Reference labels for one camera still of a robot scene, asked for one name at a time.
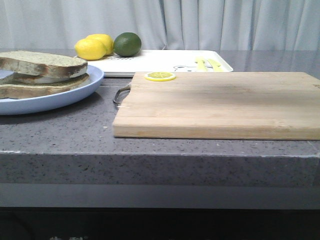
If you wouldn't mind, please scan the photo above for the white bear tray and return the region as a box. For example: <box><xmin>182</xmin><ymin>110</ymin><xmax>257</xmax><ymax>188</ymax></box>
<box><xmin>88</xmin><ymin>50</ymin><xmax>233</xmax><ymax>78</ymax></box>

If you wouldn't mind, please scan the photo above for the fried egg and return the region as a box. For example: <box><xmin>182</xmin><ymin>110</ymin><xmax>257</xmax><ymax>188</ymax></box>
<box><xmin>10</xmin><ymin>73</ymin><xmax>89</xmax><ymax>84</ymax></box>

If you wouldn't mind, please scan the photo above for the rear yellow lemon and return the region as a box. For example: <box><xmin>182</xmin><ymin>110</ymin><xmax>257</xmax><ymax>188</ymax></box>
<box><xmin>86</xmin><ymin>33</ymin><xmax>114</xmax><ymax>56</ymax></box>

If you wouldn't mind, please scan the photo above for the yellow lemon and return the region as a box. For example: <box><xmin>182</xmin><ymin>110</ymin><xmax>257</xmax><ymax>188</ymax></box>
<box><xmin>74</xmin><ymin>38</ymin><xmax>107</xmax><ymax>61</ymax></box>
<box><xmin>86</xmin><ymin>33</ymin><xmax>114</xmax><ymax>56</ymax></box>

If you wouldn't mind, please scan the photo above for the blue round plate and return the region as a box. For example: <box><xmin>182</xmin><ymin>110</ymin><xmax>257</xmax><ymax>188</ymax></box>
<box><xmin>0</xmin><ymin>65</ymin><xmax>104</xmax><ymax>115</ymax></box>

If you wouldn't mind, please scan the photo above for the green lime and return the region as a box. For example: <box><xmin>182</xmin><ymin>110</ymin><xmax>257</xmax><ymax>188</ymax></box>
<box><xmin>113</xmin><ymin>32</ymin><xmax>142</xmax><ymax>57</ymax></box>

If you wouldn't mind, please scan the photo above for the lemon slice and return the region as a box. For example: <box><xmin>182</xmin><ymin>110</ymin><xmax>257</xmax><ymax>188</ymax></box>
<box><xmin>144</xmin><ymin>71</ymin><xmax>176</xmax><ymax>82</ymax></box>

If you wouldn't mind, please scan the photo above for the yellow plastic fork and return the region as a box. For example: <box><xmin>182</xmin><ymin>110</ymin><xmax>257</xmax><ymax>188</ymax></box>
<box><xmin>195</xmin><ymin>56</ymin><xmax>208</xmax><ymax>72</ymax></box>

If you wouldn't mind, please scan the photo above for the wooden cutting board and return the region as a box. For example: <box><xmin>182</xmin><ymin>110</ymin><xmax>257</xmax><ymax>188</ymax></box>
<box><xmin>112</xmin><ymin>72</ymin><xmax>320</xmax><ymax>140</ymax></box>

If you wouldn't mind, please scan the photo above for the front yellow lemon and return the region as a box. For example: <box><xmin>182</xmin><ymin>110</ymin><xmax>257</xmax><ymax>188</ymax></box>
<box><xmin>74</xmin><ymin>38</ymin><xmax>107</xmax><ymax>61</ymax></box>

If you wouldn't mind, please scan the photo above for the yellow plastic knife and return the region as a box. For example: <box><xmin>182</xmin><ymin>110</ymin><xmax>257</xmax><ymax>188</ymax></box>
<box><xmin>207</xmin><ymin>58</ymin><xmax>223</xmax><ymax>72</ymax></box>

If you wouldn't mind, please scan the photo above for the grey curtain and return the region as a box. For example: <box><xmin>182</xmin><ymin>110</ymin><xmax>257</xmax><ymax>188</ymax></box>
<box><xmin>0</xmin><ymin>0</ymin><xmax>320</xmax><ymax>51</ymax></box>

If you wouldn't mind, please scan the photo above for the bread slice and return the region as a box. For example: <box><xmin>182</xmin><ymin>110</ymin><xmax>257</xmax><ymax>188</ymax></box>
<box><xmin>0</xmin><ymin>50</ymin><xmax>88</xmax><ymax>79</ymax></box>
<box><xmin>0</xmin><ymin>73</ymin><xmax>90</xmax><ymax>100</ymax></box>

